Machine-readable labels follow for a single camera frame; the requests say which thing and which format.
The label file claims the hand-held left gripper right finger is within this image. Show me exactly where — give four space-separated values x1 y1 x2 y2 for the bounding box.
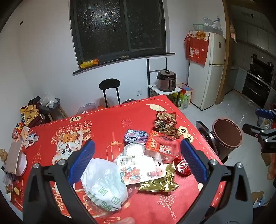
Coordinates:
180 139 253 224

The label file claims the gold foil wrapper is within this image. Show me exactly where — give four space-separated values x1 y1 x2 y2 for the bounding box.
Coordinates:
138 162 179 192

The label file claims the pile of snack packets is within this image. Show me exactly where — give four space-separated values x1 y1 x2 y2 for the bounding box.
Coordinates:
11 122 40 149

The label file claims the red snack packet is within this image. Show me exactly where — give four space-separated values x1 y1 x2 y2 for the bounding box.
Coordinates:
144 130 180 160

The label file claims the yellow snack packet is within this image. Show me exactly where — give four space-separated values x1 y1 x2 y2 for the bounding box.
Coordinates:
80 59 100 69

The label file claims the white side table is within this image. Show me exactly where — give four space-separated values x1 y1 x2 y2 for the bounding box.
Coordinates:
147 84 183 100

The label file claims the yellow snack bag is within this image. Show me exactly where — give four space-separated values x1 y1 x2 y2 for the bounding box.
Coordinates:
20 104 41 127

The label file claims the black metal rack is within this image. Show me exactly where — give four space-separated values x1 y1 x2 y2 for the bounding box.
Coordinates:
146 57 169 86

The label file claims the dark basket with plastic bag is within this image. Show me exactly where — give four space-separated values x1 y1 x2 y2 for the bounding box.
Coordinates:
28 93 61 117

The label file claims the brown cardboard piece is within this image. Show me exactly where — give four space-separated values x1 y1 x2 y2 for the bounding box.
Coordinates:
5 141 23 174

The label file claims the clear plastic bag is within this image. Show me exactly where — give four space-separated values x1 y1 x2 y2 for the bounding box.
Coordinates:
203 17 223 33

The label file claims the wooden bench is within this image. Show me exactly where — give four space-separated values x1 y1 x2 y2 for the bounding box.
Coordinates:
48 105 69 121

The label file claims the brown pressure cooker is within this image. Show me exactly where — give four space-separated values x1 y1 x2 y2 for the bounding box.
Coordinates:
156 69 178 93

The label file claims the black round chair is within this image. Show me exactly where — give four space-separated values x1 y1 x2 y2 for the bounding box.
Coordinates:
99 79 121 107

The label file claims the crumpled gold brown wrapper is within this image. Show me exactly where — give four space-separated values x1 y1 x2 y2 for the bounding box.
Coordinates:
154 111 182 139

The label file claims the dark window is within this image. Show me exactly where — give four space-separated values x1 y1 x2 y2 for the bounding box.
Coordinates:
69 0 175 76

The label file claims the red hanging cloth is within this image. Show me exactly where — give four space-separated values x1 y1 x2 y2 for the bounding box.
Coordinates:
184 30 210 67

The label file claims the small red wrapper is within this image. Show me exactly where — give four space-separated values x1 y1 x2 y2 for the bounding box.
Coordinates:
175 159 193 177

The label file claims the white floral packet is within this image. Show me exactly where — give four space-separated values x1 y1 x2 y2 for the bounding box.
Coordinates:
114 153 168 186

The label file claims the black built-in oven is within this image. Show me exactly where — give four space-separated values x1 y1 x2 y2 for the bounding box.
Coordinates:
242 54 275 109

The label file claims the red printed tablecloth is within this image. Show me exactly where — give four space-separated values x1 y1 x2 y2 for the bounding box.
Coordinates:
10 95 227 224

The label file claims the white plastic bag green print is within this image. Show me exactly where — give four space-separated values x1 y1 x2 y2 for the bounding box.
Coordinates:
83 158 129 212

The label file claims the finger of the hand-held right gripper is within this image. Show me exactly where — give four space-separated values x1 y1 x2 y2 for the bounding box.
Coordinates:
242 123 276 153
255 108 276 120

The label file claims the clear plastic container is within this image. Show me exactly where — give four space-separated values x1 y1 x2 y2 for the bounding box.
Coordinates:
77 103 97 115

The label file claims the colourful shopping bag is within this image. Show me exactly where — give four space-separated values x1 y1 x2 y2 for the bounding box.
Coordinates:
167 83 193 110

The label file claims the white fridge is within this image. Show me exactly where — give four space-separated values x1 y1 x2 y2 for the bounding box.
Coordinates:
188 30 226 111

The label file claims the blue purple snack packet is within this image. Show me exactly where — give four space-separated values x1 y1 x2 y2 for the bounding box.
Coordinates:
124 129 150 145

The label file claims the cardboard box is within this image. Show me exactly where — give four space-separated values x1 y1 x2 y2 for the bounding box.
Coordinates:
251 190 270 209

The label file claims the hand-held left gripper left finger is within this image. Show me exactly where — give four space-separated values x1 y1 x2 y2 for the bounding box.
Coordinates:
23 140 102 224

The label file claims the pink bowl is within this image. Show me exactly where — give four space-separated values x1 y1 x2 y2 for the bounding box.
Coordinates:
16 152 28 176

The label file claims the person's right hand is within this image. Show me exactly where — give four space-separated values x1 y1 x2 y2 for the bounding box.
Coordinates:
267 160 276 181

